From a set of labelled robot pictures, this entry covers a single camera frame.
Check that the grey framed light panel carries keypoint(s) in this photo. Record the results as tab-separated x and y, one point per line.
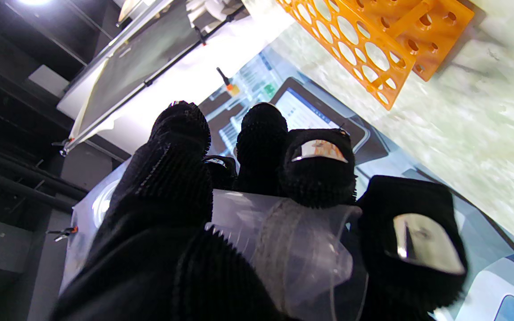
141	62

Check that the grey wall box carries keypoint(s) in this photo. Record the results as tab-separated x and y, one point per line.
48	80

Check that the printed laboratory backdrop banner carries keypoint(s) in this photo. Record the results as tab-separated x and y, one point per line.
310	111

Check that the clear plastic test tube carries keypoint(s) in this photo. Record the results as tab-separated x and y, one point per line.
301	254

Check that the orange test tube rack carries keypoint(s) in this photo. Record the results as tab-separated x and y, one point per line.
411	18

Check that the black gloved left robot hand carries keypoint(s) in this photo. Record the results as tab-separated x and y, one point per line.
159	200

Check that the orange tipped spring clamp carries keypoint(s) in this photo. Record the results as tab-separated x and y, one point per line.
66	232

